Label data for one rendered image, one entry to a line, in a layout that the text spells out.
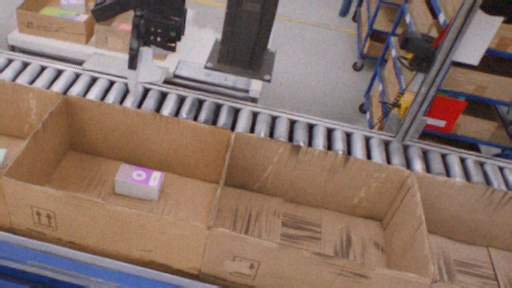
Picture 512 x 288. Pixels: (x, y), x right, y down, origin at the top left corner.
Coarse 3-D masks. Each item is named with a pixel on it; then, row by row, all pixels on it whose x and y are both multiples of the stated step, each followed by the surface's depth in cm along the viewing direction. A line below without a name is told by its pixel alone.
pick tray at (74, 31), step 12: (24, 0) 184; (36, 0) 193; (48, 0) 204; (84, 0) 210; (96, 0) 209; (24, 12) 178; (36, 12) 177; (24, 24) 181; (36, 24) 180; (48, 24) 179; (60, 24) 178; (72, 24) 177; (84, 24) 177; (48, 36) 183; (60, 36) 182; (72, 36) 181; (84, 36) 180
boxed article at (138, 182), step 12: (120, 168) 107; (132, 168) 108; (120, 180) 105; (132, 180) 105; (144, 180) 105; (156, 180) 106; (120, 192) 107; (132, 192) 106; (144, 192) 106; (156, 192) 105
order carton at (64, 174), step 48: (48, 144) 103; (96, 144) 114; (144, 144) 110; (192, 144) 107; (48, 192) 85; (96, 192) 107; (192, 192) 110; (48, 240) 94; (96, 240) 91; (144, 240) 87; (192, 240) 85
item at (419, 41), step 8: (408, 32) 143; (416, 32) 143; (400, 40) 143; (408, 40) 141; (416, 40) 140; (424, 40) 140; (432, 40) 141; (400, 48) 143; (408, 48) 142; (416, 48) 141; (424, 48) 141; (432, 48) 140; (408, 56) 146; (416, 56) 145; (424, 56) 142; (432, 56) 142; (408, 64) 147; (416, 64) 146
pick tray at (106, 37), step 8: (120, 16) 203; (128, 16) 203; (96, 24) 175; (104, 24) 187; (112, 24) 196; (128, 24) 198; (96, 32) 177; (104, 32) 177; (112, 32) 176; (120, 32) 175; (128, 32) 175; (96, 40) 180; (104, 40) 179; (112, 40) 178; (120, 40) 178; (128, 40) 177; (104, 48) 181; (112, 48) 181; (120, 48) 180; (128, 48) 179; (160, 56) 179
